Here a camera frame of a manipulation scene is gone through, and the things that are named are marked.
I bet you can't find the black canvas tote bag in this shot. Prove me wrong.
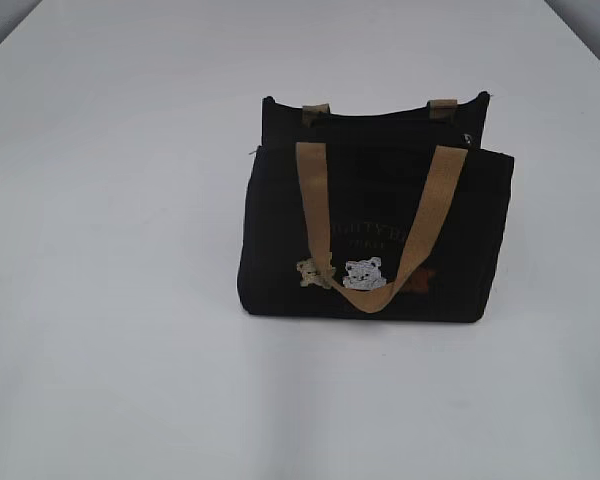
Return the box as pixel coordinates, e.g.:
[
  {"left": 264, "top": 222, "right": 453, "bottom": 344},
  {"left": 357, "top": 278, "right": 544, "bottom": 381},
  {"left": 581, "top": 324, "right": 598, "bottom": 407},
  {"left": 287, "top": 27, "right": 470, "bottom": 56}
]
[{"left": 237, "top": 92, "right": 514, "bottom": 323}]

